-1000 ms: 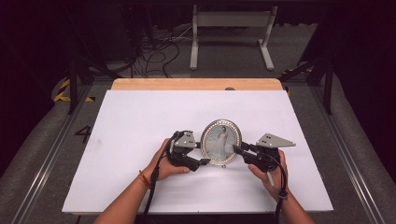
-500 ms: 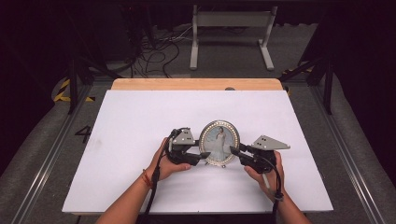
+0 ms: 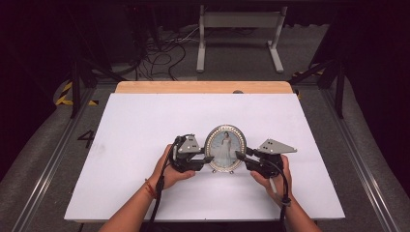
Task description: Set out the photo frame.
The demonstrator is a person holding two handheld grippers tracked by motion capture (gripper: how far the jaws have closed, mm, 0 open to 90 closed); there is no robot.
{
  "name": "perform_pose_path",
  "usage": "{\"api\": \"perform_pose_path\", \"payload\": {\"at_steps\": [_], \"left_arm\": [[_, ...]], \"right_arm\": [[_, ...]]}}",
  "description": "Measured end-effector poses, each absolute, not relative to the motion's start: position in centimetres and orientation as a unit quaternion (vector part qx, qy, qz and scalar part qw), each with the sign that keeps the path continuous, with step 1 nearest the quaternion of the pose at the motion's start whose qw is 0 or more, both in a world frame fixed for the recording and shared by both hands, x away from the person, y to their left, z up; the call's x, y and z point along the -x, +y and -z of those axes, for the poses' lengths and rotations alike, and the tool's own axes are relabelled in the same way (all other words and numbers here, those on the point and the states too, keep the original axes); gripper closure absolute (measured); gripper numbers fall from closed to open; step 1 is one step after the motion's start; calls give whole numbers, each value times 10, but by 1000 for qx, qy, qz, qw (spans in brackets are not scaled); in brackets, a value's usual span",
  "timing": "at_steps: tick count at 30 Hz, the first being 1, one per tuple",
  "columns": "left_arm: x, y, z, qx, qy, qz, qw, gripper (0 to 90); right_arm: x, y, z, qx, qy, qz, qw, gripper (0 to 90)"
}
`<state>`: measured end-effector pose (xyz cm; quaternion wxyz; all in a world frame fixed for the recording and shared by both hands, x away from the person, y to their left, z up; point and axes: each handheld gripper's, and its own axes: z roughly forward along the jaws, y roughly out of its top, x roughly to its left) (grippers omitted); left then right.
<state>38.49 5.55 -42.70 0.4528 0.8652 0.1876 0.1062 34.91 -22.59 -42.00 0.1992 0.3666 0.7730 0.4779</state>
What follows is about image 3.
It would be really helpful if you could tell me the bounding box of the bundle of floor cables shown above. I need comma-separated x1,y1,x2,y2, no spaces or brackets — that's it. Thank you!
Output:
134,27,201,81

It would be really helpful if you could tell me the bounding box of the oval silver picture frame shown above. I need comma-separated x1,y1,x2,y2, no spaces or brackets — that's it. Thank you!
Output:
204,124,248,175

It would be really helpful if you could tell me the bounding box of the red bracelet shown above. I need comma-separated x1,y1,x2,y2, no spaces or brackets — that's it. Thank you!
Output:
144,178,158,199

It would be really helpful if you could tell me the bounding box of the white metal table frame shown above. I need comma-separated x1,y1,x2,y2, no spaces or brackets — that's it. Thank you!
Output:
196,4,288,73

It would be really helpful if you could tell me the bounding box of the aluminium floor rail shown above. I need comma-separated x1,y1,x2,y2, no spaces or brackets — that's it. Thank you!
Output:
11,86,98,232
322,88,400,232

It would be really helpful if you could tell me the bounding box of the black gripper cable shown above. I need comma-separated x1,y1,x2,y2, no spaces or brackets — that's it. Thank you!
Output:
269,159,292,232
149,136,178,232

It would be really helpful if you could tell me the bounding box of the wooden table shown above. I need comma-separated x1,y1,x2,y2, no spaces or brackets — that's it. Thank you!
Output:
114,80,294,95

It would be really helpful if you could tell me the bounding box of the person's left hand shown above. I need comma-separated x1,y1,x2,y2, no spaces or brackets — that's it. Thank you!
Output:
148,143,196,191

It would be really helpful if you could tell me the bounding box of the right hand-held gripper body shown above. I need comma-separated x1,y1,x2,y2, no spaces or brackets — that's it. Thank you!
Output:
246,138,298,179

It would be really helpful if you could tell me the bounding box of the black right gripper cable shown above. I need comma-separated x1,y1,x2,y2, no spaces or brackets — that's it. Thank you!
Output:
269,159,292,232

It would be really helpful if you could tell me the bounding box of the black metal stand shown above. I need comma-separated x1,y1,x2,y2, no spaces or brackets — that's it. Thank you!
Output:
69,9,127,119
288,57,347,120

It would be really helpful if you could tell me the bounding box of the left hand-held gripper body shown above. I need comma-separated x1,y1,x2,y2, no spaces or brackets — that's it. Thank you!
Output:
168,133,207,173

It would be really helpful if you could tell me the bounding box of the white board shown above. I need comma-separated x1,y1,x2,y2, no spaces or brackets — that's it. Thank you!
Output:
63,93,346,223

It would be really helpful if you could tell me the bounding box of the person's right hand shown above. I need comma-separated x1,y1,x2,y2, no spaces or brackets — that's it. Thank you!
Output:
249,154,293,207

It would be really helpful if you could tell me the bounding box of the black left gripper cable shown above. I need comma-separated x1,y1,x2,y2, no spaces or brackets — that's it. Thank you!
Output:
149,136,178,232

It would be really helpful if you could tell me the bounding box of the yellow black floor tape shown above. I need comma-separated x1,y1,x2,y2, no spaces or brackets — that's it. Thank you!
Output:
55,81,100,106

